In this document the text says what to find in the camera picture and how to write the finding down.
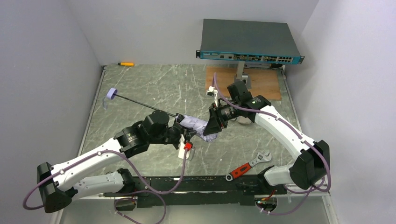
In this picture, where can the pink umbrella case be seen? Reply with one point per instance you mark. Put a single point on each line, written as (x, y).
(243, 120)

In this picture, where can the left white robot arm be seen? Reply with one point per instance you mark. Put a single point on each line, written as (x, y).
(63, 183)

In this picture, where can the lilac umbrella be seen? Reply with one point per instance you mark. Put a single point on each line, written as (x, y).
(190, 122)

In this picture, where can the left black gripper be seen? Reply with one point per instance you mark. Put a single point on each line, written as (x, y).
(180, 130)

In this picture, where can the wooden base board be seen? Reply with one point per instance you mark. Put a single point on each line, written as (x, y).
(263, 82)

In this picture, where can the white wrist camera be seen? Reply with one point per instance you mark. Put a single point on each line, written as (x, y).
(185, 149)
(211, 91)

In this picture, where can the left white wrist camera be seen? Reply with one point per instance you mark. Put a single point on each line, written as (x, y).
(185, 149)

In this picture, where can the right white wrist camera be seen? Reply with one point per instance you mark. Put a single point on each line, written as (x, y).
(211, 91)

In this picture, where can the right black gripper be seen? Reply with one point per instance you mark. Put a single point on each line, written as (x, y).
(218, 116)

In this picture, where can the black yellow tool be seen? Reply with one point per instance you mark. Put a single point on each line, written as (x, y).
(275, 65)

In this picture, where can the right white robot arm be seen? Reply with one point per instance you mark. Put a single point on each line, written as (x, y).
(311, 158)

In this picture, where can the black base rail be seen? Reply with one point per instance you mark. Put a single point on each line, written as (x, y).
(200, 190)

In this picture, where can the network switch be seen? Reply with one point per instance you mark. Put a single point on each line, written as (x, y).
(248, 42)

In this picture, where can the yellow handled screwdriver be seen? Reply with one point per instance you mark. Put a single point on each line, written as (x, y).
(126, 64)

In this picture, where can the red handled adjustable wrench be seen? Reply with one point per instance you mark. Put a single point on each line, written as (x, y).
(239, 171)

